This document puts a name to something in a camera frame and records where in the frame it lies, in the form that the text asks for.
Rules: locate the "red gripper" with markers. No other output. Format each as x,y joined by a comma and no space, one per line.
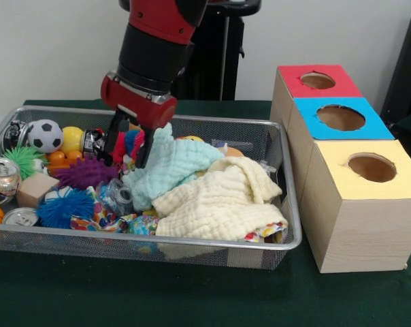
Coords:
137,105

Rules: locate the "mint green waffle cloth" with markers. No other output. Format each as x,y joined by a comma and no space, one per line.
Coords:
168,167

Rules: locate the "crushed clear plastic bottle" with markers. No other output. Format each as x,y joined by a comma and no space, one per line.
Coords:
118,197

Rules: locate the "green spiky toy with eyes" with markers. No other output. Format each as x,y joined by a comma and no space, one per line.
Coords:
21,160

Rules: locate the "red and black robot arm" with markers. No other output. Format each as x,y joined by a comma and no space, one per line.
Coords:
154,44

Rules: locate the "wooden box with three holes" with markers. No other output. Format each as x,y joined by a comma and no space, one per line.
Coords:
362,231

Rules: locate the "colourful spiky caterpillar toy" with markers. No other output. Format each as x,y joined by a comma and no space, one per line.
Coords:
130,141

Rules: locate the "purple spiky ball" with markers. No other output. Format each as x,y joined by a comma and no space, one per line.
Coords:
86,172

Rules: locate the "colourful globe ball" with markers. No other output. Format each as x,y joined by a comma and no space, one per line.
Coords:
144,225

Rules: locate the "white and black soccer ball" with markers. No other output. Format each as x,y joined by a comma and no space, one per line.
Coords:
45,134

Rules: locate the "blue spiky toy with eyes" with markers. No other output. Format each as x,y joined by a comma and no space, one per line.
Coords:
64,207

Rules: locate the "small wooden cube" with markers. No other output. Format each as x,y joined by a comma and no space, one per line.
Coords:
35,190

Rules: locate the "cream yellow waffle cloth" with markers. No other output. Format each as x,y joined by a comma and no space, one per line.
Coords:
219,204

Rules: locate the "crushed silver can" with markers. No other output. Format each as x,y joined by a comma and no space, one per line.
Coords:
3,182

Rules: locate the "dark green table cloth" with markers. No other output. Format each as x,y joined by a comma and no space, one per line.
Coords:
192,293

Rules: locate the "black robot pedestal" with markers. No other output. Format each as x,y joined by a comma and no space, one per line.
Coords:
232,51

